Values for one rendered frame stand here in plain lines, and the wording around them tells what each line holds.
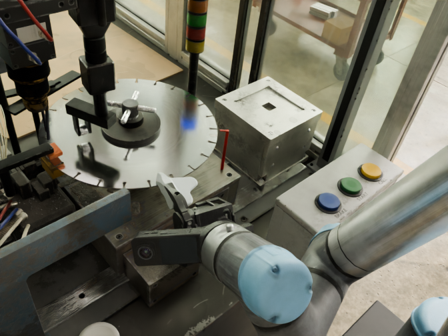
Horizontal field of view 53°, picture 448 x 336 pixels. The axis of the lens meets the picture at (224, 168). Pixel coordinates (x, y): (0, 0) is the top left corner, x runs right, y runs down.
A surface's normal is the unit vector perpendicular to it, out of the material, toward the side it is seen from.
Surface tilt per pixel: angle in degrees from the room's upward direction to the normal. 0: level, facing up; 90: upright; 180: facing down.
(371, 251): 89
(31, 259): 90
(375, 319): 0
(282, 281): 58
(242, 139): 90
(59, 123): 0
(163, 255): 64
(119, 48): 0
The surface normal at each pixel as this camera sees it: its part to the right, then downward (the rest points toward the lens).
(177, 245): -0.09, 0.29
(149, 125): 0.19, -0.70
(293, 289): 0.44, 0.15
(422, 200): -0.82, 0.16
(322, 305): 0.51, -0.40
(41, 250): 0.67, 0.56
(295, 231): -0.73, 0.40
